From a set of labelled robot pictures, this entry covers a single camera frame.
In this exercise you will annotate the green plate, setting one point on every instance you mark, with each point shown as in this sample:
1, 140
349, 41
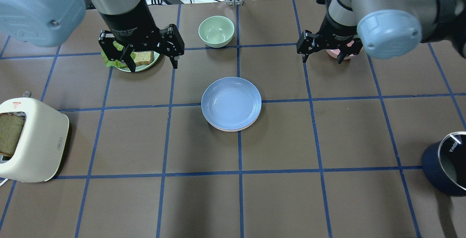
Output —
142, 68

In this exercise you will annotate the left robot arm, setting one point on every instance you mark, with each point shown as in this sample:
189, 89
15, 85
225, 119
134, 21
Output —
49, 23

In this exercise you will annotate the green bowl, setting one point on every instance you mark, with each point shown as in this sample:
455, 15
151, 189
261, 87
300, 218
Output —
216, 31

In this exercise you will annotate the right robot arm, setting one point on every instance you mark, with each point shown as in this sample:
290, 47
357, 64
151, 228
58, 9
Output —
385, 28

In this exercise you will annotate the toast slice in toaster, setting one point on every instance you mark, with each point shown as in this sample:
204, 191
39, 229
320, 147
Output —
11, 126

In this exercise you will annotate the white toaster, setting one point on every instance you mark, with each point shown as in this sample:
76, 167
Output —
40, 147

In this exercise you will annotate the bread slice on plate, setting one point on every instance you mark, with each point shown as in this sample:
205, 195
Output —
142, 58

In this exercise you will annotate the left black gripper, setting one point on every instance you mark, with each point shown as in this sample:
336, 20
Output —
130, 23

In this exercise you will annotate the blue plate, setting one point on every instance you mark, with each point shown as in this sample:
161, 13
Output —
231, 103

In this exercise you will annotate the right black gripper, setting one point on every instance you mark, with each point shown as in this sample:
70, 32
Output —
338, 32

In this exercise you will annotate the green lettuce leaf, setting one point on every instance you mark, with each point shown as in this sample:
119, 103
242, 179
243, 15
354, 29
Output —
115, 63

